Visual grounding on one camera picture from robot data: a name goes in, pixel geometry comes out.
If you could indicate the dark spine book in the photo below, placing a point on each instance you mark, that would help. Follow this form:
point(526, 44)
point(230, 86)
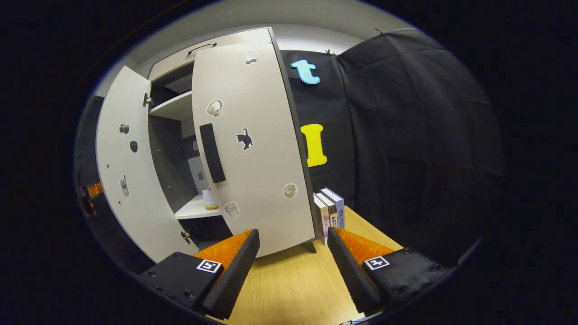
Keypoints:
point(333, 216)

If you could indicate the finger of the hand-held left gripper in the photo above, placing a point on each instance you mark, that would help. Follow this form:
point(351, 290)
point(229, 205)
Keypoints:
point(95, 189)

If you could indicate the white shoe cabinet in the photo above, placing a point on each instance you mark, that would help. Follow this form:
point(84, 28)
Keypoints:
point(174, 108)

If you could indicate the white cabinet drawer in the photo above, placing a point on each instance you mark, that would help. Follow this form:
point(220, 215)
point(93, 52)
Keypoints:
point(226, 40)

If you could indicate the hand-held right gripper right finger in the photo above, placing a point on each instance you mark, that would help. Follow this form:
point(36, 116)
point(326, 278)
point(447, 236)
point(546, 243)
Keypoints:
point(350, 275)

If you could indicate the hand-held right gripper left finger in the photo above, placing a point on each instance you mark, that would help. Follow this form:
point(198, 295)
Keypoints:
point(235, 277)

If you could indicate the white shoe cabinet door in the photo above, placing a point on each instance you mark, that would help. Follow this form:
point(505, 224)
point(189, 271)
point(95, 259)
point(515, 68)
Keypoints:
point(266, 158)
point(144, 225)

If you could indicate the white spine book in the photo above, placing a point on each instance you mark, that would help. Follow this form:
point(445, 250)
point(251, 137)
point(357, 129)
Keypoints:
point(325, 221)

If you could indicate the white canvas shoe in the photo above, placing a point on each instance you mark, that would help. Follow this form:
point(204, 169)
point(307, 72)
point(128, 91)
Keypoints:
point(208, 198)

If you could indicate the black backdrop cloth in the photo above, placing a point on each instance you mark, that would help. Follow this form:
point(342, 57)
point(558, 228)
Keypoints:
point(406, 135)

